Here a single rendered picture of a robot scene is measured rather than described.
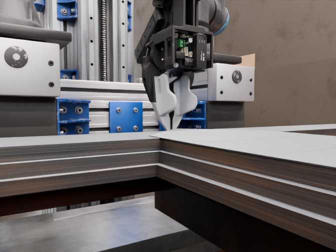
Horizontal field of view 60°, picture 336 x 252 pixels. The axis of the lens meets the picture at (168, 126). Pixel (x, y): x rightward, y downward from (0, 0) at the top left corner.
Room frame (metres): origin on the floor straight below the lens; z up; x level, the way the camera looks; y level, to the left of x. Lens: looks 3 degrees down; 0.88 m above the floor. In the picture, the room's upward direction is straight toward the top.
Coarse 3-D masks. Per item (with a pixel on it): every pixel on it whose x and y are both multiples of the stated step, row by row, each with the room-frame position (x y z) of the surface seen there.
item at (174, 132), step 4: (160, 132) 0.36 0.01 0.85; (164, 132) 0.36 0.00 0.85; (168, 132) 0.36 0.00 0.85; (172, 132) 0.36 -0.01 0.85; (176, 132) 0.36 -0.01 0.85; (180, 132) 0.36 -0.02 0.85; (184, 132) 0.36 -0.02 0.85; (188, 132) 0.36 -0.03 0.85; (192, 132) 0.36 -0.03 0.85; (196, 132) 0.36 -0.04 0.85; (200, 132) 0.36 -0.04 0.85; (204, 132) 0.36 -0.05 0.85
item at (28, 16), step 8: (0, 0) 0.57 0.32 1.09; (8, 0) 0.58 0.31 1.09; (16, 0) 0.59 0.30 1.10; (24, 0) 0.61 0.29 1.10; (32, 0) 0.64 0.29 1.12; (0, 8) 0.57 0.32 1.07; (8, 8) 0.57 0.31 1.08; (16, 8) 0.59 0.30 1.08; (24, 8) 0.60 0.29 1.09; (32, 8) 0.63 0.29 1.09; (0, 16) 0.56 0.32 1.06; (8, 16) 0.57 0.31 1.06; (16, 16) 0.58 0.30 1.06; (24, 16) 0.59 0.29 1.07; (32, 16) 0.63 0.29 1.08; (24, 24) 0.59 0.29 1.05; (32, 24) 0.61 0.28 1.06; (40, 24) 0.64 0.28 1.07
